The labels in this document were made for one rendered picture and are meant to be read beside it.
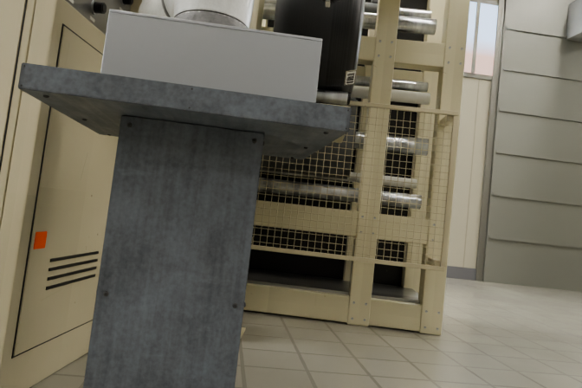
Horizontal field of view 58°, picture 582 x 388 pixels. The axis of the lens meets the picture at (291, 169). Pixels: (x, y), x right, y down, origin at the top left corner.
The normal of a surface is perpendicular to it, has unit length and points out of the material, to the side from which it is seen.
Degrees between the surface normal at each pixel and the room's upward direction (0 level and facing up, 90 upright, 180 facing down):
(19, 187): 90
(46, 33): 90
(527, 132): 90
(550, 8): 90
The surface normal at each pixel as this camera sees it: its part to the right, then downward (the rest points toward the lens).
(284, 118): 0.12, -0.07
